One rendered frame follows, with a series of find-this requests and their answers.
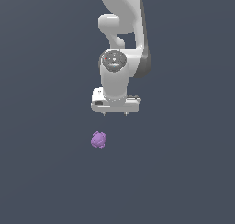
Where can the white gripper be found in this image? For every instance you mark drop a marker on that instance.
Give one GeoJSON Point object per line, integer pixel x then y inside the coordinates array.
{"type": "Point", "coordinates": [114, 106]}

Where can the small purple lumpy object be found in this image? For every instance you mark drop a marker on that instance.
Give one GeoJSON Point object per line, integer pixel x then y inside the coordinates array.
{"type": "Point", "coordinates": [98, 140]}

